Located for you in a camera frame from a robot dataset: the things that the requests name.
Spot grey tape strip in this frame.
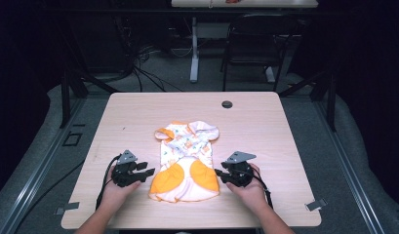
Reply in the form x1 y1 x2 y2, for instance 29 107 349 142
54 201 81 216
304 198 329 212

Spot person's right hand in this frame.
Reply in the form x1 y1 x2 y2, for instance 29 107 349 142
225 163 270 215

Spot aluminium floor rail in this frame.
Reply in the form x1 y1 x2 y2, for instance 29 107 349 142
312 97 388 234
0 97 88 234

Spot grey box under desk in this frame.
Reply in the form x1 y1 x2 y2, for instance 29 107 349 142
196 21 231 41

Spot black folding chair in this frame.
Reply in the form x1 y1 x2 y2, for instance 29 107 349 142
219 13 300 93

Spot black floor cables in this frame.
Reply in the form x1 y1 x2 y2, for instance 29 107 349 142
122 45 185 94

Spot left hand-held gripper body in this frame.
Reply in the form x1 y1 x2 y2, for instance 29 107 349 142
110 149 140 188

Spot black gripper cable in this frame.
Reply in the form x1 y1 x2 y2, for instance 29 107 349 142
251 167 275 210
95 154 123 212

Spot orange and white baby garment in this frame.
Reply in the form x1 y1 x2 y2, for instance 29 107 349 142
148 120 221 204

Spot person's left hand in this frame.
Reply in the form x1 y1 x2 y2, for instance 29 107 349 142
100 165 142 213

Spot black metal stand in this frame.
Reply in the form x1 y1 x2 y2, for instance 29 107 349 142
58 62 121 130
277 64 339 133

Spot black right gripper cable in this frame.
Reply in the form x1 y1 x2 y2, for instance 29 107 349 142
251 167 275 210

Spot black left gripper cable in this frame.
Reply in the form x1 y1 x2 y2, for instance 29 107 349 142
95 154 123 212

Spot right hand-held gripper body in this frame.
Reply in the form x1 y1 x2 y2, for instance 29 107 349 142
221 150 258 189

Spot white desk leg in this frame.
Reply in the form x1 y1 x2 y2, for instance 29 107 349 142
189 16 200 84

